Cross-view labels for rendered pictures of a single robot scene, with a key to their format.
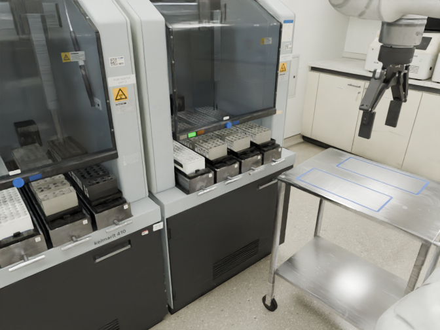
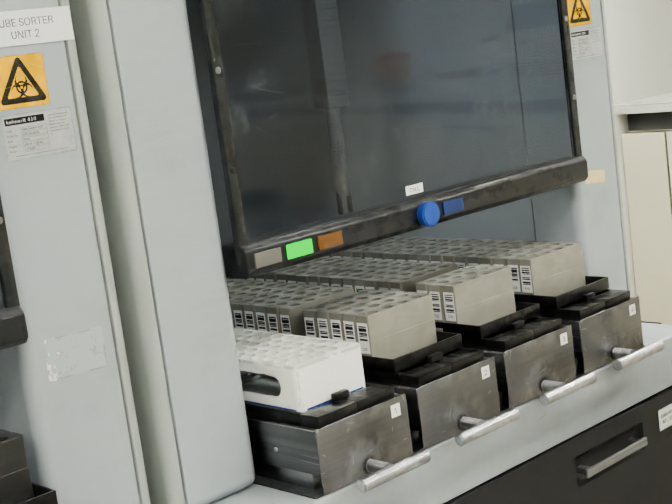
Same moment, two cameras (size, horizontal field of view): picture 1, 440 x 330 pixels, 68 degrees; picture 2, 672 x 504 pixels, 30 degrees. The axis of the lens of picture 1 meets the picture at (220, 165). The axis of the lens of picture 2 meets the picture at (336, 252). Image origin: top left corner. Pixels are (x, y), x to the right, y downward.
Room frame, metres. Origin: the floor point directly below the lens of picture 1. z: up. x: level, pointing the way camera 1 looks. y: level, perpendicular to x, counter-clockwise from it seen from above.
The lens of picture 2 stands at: (-0.01, 0.16, 1.19)
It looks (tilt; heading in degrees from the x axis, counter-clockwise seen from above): 9 degrees down; 356
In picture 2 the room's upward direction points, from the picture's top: 8 degrees counter-clockwise
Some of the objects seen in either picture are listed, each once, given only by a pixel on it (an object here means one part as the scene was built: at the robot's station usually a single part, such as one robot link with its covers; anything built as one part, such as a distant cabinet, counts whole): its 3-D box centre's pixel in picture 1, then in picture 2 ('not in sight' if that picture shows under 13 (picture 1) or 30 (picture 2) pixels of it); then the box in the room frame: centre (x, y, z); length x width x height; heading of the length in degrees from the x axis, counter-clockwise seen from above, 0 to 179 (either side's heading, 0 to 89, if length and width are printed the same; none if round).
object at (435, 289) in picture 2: (237, 142); (465, 298); (1.54, -0.09, 0.85); 0.12 x 0.02 x 0.06; 128
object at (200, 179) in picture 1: (164, 156); (184, 400); (1.51, 0.28, 0.78); 0.73 x 0.14 x 0.09; 39
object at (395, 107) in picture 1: (393, 114); not in sight; (0.85, -0.47, 1.22); 0.03 x 0.01 x 0.07; 39
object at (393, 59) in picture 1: (393, 65); not in sight; (0.81, -0.41, 1.36); 0.08 x 0.07 x 0.09; 129
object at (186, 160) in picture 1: (178, 156); (245, 369); (1.41, 0.20, 0.83); 0.30 x 0.10 x 0.06; 39
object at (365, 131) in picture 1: (366, 124); not in sight; (0.77, -0.36, 1.22); 0.03 x 0.01 x 0.07; 39
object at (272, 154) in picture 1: (232, 136); (429, 311); (1.80, -0.07, 0.78); 0.73 x 0.14 x 0.09; 39
